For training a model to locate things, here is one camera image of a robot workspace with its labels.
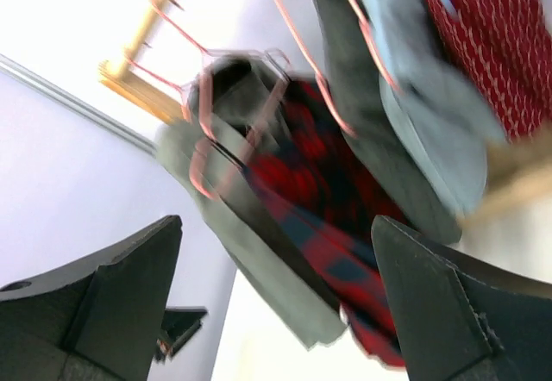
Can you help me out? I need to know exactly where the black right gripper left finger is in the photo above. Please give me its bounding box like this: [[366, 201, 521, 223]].
[[1, 215, 182, 380]]

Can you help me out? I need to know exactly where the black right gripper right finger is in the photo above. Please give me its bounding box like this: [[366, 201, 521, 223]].
[[372, 216, 551, 381]]

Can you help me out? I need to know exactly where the aluminium corner profile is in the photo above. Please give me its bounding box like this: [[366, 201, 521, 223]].
[[0, 54, 154, 156]]

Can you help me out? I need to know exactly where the red dotted skirt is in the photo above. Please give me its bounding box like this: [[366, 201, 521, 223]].
[[425, 0, 551, 139]]

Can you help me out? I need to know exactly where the grey pleated skirt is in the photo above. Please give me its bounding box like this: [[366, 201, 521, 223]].
[[156, 55, 346, 348]]

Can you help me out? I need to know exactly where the pink wire hanger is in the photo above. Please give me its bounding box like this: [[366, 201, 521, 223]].
[[124, 48, 292, 201], [348, 0, 400, 92], [146, 0, 357, 136]]

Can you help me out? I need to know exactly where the dark grey dotted skirt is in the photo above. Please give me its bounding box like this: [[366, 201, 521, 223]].
[[313, 0, 461, 245]]

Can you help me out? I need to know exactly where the red plaid skirt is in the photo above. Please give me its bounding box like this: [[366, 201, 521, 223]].
[[244, 79, 406, 367]]

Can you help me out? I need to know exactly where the wooden clothes rack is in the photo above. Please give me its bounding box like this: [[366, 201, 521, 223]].
[[98, 0, 551, 226]]

